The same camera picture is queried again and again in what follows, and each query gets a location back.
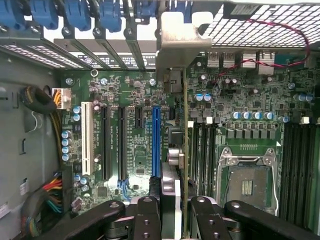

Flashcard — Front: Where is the short black expansion slot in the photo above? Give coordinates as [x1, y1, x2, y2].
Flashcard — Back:
[135, 106, 145, 129]

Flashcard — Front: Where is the blue expansion slot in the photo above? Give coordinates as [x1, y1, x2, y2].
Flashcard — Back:
[151, 106, 162, 180]

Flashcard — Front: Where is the black sleeved power cable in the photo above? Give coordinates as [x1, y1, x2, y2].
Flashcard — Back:
[19, 84, 72, 166]

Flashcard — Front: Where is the white expansion slot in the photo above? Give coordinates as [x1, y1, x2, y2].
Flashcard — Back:
[81, 101, 94, 176]

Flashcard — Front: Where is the green motherboard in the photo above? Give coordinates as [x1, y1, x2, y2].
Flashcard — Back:
[59, 49, 320, 226]

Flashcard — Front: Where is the CPU socket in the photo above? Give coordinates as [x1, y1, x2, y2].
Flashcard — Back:
[216, 146, 280, 216]

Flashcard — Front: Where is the silver socket locking lever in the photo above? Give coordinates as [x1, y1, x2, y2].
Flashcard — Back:
[272, 149, 280, 217]

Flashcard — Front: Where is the multicolour power wire bundle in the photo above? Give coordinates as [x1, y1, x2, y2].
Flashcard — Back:
[19, 169, 73, 240]

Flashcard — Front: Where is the black RAM slot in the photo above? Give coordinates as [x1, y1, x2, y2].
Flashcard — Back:
[209, 122, 217, 196]
[201, 122, 209, 196]
[194, 122, 201, 196]

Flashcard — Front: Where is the black open PC case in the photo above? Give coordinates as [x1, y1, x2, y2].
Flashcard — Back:
[0, 0, 320, 240]

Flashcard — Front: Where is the red black twisted wire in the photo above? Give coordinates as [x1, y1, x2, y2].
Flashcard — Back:
[212, 18, 312, 84]

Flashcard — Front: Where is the long black expansion slot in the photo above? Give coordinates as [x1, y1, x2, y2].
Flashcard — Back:
[118, 106, 129, 181]
[101, 106, 112, 181]

